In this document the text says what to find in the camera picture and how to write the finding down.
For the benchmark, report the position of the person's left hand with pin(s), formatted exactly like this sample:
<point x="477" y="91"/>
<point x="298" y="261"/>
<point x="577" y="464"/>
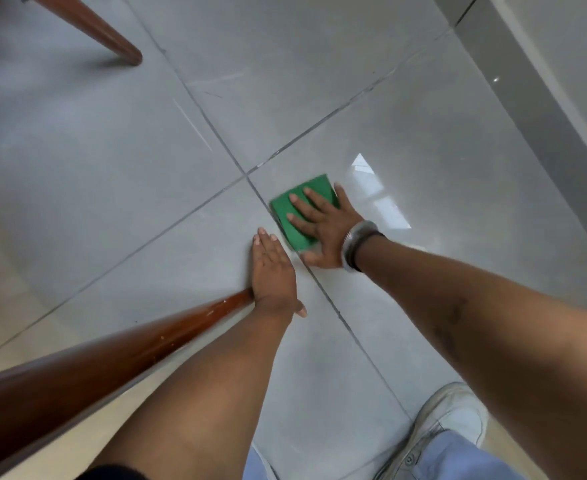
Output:
<point x="272" y="279"/>

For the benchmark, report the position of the person's right hand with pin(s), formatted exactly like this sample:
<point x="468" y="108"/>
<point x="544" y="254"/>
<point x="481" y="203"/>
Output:
<point x="331" y="229"/>

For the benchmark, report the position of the person's right middle finger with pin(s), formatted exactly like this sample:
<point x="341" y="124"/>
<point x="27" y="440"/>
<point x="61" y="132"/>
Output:
<point x="304" y="205"/>

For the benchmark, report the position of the person's right thumb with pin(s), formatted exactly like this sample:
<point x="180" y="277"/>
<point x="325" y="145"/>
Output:
<point x="312" y="258"/>

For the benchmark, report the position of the person's right little finger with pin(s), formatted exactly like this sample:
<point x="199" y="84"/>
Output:
<point x="343" y="195"/>

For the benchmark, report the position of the person's left thumb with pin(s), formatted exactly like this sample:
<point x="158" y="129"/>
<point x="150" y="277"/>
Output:
<point x="300" y="307"/>

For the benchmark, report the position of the green scouring pad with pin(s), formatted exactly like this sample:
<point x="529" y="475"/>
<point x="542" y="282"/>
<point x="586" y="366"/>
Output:
<point x="286" y="214"/>

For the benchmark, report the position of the person's left forearm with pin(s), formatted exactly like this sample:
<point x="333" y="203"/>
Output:
<point x="208" y="389"/>

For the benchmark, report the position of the person's right forearm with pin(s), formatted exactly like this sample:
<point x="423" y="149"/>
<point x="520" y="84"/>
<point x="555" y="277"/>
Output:
<point x="498" y="334"/>

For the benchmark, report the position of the black wrist band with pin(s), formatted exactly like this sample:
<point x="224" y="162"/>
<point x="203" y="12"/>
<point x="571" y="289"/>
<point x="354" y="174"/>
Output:
<point x="358" y="247"/>

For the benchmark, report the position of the white sneaker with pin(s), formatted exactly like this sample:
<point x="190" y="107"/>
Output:
<point x="448" y="412"/>

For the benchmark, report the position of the light blue trousers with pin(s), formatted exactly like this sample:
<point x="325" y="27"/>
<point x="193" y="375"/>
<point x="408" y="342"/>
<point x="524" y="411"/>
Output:
<point x="448" y="459"/>

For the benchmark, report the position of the brown wooden furniture leg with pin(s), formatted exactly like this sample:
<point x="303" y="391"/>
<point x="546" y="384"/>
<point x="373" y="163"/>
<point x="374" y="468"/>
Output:
<point x="91" y="22"/>
<point x="93" y="367"/>

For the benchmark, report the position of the grey skirting board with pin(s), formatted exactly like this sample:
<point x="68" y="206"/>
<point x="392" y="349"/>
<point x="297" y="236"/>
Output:
<point x="548" y="124"/>

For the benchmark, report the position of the black sleeve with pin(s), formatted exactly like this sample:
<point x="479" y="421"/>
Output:
<point x="116" y="473"/>

